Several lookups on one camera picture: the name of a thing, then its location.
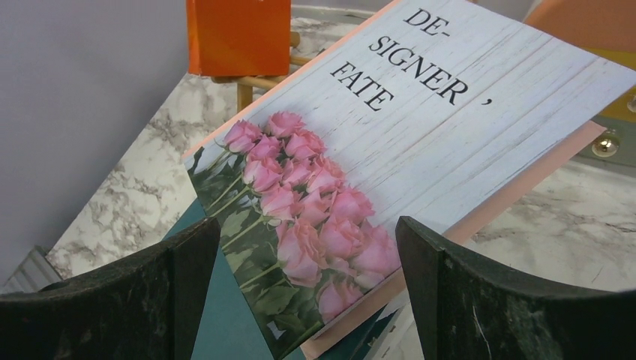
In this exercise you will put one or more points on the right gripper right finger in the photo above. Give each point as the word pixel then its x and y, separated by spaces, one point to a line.
pixel 468 306

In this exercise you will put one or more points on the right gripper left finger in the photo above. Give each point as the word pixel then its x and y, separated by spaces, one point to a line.
pixel 147 305

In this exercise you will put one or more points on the white rose Designer Fate book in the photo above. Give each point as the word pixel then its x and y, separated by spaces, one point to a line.
pixel 427 110

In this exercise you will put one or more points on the orange Fashion Show book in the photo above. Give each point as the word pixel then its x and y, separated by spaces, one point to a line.
pixel 238 38

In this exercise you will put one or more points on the wooden book rack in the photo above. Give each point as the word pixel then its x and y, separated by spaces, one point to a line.
pixel 245 85

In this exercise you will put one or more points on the round cream drawer cabinet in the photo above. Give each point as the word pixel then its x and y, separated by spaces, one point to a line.
pixel 599 36

